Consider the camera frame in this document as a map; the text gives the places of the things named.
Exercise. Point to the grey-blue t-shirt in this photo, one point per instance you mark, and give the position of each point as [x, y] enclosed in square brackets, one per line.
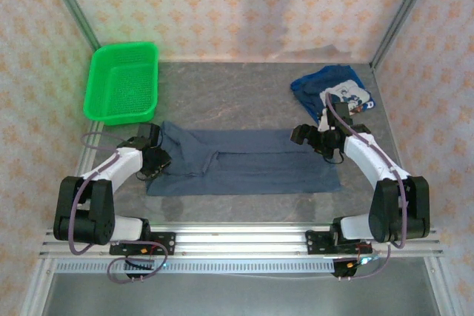
[252, 168]

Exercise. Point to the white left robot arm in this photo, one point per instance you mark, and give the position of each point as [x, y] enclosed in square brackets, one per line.
[118, 166]

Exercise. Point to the blue printed folded t-shirt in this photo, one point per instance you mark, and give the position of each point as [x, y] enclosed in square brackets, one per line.
[314, 86]

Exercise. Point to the green plastic mesh basket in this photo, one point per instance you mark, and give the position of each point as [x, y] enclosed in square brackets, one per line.
[122, 83]

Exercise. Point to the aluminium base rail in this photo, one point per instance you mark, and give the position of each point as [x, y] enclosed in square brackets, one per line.
[240, 242]

